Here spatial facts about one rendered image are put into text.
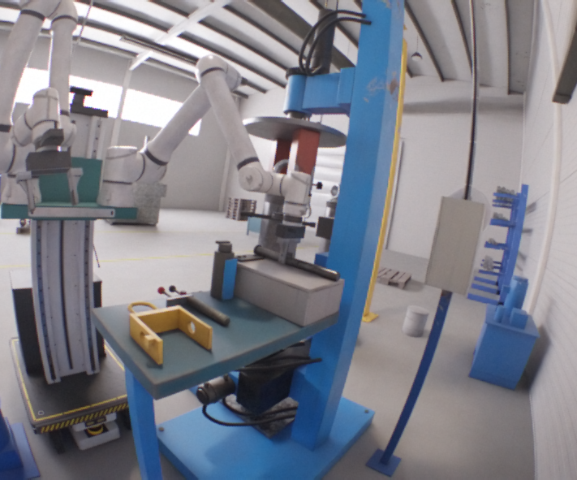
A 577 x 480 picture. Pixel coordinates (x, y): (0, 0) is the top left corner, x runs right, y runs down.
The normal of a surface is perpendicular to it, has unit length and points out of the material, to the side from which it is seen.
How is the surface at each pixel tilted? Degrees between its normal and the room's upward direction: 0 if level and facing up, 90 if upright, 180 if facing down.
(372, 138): 90
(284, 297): 90
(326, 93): 90
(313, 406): 90
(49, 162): 66
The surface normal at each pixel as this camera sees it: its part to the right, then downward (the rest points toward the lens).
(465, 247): -0.61, 0.02
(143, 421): 0.78, 0.21
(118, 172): 0.51, 0.21
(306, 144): 0.31, 0.18
